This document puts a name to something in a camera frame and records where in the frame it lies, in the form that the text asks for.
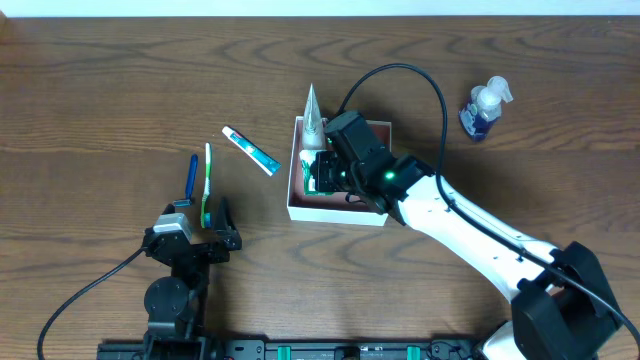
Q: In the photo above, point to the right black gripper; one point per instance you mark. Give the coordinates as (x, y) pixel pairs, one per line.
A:
(322, 171)

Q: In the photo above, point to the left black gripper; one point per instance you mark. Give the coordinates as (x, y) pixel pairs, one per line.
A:
(198, 248)

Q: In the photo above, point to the green white sachet pack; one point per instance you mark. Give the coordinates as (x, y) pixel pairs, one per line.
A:
(307, 158)

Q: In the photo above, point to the white Pantene tube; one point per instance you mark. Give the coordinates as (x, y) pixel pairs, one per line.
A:
(313, 137)

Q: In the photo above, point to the small green toothpaste tube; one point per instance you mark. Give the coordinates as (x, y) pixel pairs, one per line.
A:
(268, 164)

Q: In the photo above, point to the blue foam soap pump bottle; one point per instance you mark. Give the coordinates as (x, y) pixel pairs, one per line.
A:
(483, 109)

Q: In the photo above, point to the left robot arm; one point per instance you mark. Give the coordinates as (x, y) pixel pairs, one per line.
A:
(176, 303)

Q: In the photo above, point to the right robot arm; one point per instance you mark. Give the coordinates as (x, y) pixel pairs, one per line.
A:
(562, 306)

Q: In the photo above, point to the green white toothbrush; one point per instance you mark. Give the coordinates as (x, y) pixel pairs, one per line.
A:
(205, 217)

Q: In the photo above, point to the blue disposable razor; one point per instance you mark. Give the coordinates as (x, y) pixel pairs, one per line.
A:
(188, 199)

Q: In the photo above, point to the white cardboard box pink interior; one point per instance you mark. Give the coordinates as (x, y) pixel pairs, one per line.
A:
(323, 209)

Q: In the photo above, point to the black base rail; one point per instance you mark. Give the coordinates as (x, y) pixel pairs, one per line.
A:
(255, 349)

